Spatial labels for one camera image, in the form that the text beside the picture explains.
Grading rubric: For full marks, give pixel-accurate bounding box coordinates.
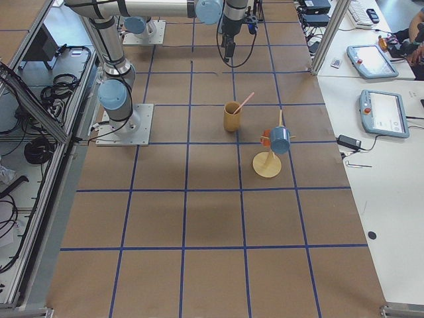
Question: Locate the teach pendant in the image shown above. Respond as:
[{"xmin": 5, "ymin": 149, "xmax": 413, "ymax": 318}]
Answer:
[
  {"xmin": 346, "ymin": 45, "xmax": 399, "ymax": 79},
  {"xmin": 359, "ymin": 89, "xmax": 409, "ymax": 138}
]

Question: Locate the allen key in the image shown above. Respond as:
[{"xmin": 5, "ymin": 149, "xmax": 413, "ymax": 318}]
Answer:
[{"xmin": 345, "ymin": 160, "xmax": 372, "ymax": 168}]

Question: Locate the blue mug on stand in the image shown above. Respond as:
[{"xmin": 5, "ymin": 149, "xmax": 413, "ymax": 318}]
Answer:
[{"xmin": 270, "ymin": 126, "xmax": 290, "ymax": 154}]

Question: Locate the aluminium frame post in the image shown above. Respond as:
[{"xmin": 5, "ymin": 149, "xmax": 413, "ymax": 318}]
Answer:
[{"xmin": 310, "ymin": 0, "xmax": 351, "ymax": 76}]

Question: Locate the pink chopstick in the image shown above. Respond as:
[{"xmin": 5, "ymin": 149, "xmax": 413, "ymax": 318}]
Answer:
[{"xmin": 233, "ymin": 92, "xmax": 255, "ymax": 115}]

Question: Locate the orange cup on stand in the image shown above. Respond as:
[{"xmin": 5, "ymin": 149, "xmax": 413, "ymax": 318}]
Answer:
[{"xmin": 260, "ymin": 129, "xmax": 271, "ymax": 148}]

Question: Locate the white keyboard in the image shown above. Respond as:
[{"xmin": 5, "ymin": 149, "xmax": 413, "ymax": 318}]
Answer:
[{"xmin": 346, "ymin": 0, "xmax": 374, "ymax": 29}]

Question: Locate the bamboo chopstick holder cup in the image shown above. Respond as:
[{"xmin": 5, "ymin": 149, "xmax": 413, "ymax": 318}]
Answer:
[{"xmin": 223, "ymin": 101, "xmax": 241, "ymax": 133}]

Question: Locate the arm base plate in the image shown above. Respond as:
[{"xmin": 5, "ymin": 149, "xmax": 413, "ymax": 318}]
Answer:
[
  {"xmin": 123, "ymin": 17, "xmax": 166, "ymax": 46},
  {"xmin": 95, "ymin": 103, "xmax": 154, "ymax": 146}
]

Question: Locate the black power adapter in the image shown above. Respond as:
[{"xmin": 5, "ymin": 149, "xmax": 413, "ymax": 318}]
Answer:
[{"xmin": 337, "ymin": 134, "xmax": 362, "ymax": 150}]

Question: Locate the wooden cup tree stand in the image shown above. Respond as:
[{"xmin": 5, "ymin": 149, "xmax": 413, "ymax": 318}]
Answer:
[{"xmin": 252, "ymin": 109, "xmax": 293, "ymax": 178}]

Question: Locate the lower teach pendant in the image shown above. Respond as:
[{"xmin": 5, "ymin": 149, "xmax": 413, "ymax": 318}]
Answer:
[{"xmin": 359, "ymin": 89, "xmax": 409, "ymax": 138}]

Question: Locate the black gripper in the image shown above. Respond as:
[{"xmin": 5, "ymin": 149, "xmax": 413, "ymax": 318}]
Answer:
[{"xmin": 221, "ymin": 19, "xmax": 239, "ymax": 62}]

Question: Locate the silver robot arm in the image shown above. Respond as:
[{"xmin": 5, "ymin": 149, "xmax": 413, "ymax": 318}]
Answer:
[
  {"xmin": 124, "ymin": 17, "xmax": 156, "ymax": 38},
  {"xmin": 65, "ymin": 1, "xmax": 248, "ymax": 145}
]

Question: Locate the upper teach pendant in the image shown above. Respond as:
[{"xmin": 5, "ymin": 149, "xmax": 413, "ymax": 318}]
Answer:
[{"xmin": 346, "ymin": 45, "xmax": 399, "ymax": 79}]

